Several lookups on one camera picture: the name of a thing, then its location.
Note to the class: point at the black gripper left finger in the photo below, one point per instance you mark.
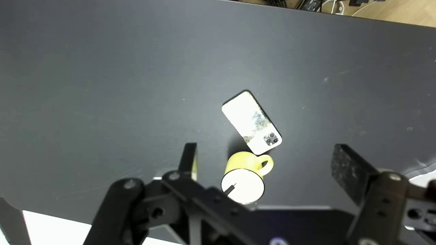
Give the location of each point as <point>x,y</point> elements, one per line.
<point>188,163</point>

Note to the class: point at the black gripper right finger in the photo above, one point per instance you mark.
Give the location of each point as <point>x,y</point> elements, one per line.
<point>352,172</point>

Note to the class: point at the black and white pen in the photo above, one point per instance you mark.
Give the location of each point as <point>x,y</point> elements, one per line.
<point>228,191</point>

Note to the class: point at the yellow enamel mug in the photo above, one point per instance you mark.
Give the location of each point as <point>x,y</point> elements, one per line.
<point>247,171</point>

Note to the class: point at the smartphone with landscape case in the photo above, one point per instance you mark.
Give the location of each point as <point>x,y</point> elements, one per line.
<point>252,123</point>

